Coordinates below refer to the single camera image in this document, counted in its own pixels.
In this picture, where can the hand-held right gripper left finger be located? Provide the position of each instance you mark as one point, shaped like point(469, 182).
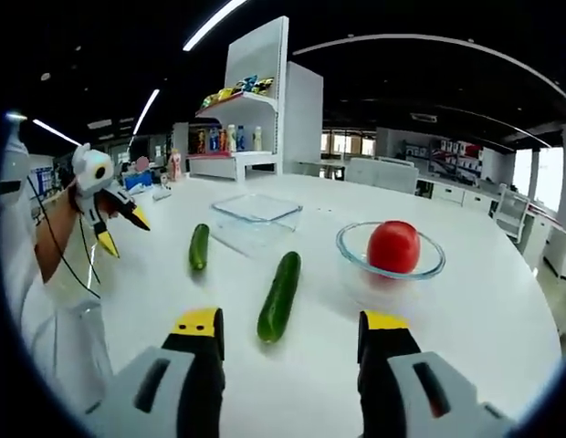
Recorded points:
point(118, 401)

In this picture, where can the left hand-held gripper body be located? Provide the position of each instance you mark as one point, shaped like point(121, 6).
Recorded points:
point(89, 175)

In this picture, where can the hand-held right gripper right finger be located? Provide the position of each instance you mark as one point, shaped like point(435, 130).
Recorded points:
point(465, 410)

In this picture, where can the green cucumber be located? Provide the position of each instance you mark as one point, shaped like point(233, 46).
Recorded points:
point(199, 246)
point(279, 296)

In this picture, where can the glass rectangular storage container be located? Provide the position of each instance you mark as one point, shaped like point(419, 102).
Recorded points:
point(246, 207)

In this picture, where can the red tomato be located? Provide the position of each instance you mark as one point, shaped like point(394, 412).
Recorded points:
point(395, 248)

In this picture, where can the glass bowl storage container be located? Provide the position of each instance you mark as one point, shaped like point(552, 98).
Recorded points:
point(351, 251)

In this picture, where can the person's left hand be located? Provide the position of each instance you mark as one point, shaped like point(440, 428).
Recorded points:
point(70, 198)

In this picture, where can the blue and white box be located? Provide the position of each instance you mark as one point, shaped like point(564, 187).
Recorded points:
point(137, 182)

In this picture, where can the small white object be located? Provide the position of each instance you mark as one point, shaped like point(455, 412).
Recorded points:
point(163, 195)

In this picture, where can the ceiling light strip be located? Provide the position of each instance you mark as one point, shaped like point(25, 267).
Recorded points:
point(146, 111)
point(57, 132)
point(214, 23)

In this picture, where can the pink bottle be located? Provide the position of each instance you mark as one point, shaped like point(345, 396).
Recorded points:
point(175, 165)

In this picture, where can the white worn chest device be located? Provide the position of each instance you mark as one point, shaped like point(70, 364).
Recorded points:
point(13, 162)

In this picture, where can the person in white coat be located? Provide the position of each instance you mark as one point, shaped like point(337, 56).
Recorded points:
point(59, 342)

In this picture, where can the white table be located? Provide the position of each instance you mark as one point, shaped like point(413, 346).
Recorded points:
point(447, 328)

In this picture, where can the row of drink bottles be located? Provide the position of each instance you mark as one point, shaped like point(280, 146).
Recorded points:
point(230, 139)

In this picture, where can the pile of snack packets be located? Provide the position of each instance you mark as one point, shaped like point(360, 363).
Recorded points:
point(237, 89)

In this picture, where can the white display shelf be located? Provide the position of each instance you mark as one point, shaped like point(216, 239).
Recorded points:
point(296, 118)

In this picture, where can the white low cabinet row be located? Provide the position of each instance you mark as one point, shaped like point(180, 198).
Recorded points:
point(456, 196)

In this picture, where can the wall rack of red boxes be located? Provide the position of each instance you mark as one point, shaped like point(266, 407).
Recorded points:
point(447, 153)

